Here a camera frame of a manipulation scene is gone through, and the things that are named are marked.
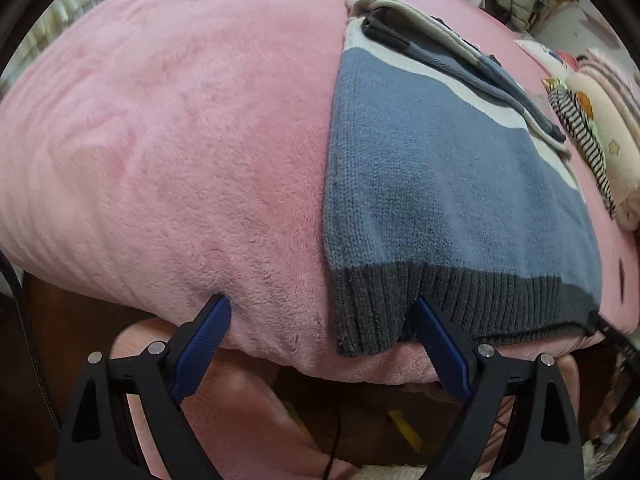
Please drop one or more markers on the black smartphone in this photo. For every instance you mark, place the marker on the black smartphone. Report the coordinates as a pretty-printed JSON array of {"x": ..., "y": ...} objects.
[{"x": 621, "y": 280}]

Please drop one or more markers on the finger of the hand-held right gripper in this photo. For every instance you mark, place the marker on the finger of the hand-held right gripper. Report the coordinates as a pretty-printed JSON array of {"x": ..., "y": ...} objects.
[{"x": 610, "y": 332}]

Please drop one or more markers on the black white striped garment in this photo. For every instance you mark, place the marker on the black white striped garment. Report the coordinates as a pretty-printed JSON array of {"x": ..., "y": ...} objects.
[{"x": 582, "y": 130}]

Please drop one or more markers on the folded pink floral blanket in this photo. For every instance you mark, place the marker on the folded pink floral blanket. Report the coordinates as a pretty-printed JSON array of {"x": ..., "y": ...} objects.
[{"x": 607, "y": 67}]

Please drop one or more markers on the white fluffy item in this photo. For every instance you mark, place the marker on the white fluffy item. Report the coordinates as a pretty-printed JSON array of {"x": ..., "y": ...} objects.
[{"x": 390, "y": 472}]

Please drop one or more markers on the pink cartoon pillow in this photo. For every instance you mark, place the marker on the pink cartoon pillow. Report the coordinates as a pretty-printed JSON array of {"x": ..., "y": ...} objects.
[{"x": 547, "y": 57}]

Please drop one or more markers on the striped knit sweater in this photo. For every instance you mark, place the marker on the striped knit sweater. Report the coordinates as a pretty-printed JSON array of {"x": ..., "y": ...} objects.
[{"x": 425, "y": 185}]

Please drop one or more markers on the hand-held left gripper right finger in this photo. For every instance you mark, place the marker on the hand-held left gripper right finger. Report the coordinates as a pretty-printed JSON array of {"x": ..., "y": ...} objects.
[{"x": 442, "y": 350}]

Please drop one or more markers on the yellow strip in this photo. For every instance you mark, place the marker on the yellow strip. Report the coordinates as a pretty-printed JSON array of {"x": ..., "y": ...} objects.
[{"x": 405, "y": 432}]

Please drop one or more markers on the pink plush bed blanket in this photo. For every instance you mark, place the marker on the pink plush bed blanket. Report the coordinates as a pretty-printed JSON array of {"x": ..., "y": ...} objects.
[{"x": 175, "y": 160}]

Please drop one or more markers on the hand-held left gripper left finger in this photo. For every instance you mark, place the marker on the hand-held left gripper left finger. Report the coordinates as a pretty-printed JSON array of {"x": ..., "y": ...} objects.
[{"x": 202, "y": 345}]

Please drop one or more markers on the light green ruffled garment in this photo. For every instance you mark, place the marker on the light green ruffled garment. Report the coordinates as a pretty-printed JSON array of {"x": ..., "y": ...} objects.
[{"x": 552, "y": 82}]

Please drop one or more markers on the white lace furniture cover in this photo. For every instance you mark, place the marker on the white lace furniture cover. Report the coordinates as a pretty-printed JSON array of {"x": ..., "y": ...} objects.
[{"x": 45, "y": 30}]

